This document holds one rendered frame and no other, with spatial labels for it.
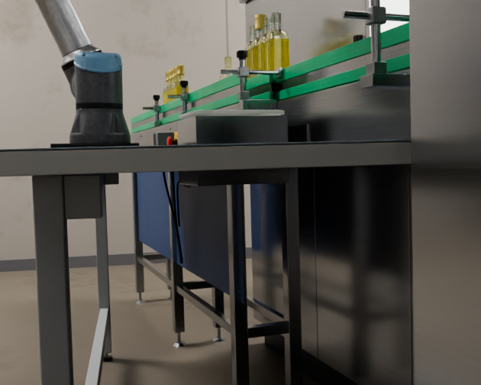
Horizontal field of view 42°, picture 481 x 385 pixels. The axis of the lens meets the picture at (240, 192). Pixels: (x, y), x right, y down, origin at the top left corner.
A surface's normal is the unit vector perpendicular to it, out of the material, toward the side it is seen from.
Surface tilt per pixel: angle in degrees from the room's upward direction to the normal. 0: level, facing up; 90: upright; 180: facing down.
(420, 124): 90
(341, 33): 90
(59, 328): 90
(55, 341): 90
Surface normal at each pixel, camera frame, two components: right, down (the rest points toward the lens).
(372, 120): -0.94, 0.04
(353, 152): 0.18, 0.04
